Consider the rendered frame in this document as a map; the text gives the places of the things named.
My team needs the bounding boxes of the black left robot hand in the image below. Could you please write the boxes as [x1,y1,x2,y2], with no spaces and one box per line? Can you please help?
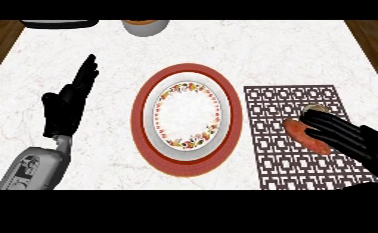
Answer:
[41,53,101,140]

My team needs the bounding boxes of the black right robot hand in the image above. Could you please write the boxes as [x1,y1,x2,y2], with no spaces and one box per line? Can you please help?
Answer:
[299,109,378,191]

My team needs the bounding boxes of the orange sweet potato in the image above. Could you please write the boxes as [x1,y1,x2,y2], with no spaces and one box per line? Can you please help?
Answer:
[283,118,334,156]

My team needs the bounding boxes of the brown patterned placemat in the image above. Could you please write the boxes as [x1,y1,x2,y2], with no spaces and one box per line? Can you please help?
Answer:
[243,84,378,191]

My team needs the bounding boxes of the red rimmed floral plate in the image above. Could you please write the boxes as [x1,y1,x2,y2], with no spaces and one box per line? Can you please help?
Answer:
[131,62,244,178]

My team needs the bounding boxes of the small tan round object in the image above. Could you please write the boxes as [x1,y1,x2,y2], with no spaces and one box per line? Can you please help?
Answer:
[302,103,333,115]

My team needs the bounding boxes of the black tray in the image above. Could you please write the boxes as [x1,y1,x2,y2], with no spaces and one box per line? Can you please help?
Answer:
[20,19,101,30]

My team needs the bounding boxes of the grey cup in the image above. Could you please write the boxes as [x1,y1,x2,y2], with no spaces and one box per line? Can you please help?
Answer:
[122,19,172,38]

